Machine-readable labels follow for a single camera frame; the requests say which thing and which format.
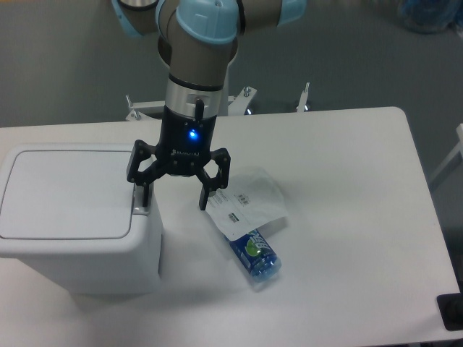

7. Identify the black table corner clamp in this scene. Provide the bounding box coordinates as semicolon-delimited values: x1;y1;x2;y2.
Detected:
436;293;462;331

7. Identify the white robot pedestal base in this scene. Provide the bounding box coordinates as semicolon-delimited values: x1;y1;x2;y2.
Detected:
124;35;311;122

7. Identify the white plastic trash can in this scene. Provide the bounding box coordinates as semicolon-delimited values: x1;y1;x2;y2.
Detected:
1;143;163;295

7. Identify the white frame at right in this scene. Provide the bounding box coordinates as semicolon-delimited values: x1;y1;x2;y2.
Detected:
428;124;462;192

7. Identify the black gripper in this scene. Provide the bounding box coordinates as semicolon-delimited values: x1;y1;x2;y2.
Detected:
127;104;231;210

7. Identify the blue plastic bag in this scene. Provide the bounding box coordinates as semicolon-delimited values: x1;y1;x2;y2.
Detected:
397;0;462;34

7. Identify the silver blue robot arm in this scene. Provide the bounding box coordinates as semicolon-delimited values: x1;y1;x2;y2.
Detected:
112;0;307;208

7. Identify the blue plastic bottle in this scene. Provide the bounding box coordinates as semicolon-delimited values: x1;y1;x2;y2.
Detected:
225;229;282;283

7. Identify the white plastic pouch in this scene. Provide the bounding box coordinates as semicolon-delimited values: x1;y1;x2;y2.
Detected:
205;166;288;241

